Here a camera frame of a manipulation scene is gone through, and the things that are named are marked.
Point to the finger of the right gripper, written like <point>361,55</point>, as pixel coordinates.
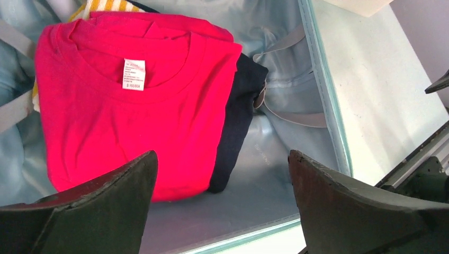
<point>440,84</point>

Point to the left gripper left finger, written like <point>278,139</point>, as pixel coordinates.
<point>104,215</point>

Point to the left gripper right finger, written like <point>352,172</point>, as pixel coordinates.
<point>340,214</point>

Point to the light blue ribbed suitcase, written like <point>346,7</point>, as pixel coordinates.
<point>258,199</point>

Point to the red garment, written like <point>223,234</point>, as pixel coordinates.
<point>111,88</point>

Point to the yellow white striped garment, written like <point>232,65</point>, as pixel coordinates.
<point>98,7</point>

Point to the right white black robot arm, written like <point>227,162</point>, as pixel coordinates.
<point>424,173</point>

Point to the cream plastic drawer cabinet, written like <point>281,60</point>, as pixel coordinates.
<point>365,8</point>

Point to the dark navy garment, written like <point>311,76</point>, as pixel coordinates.
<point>248,83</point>

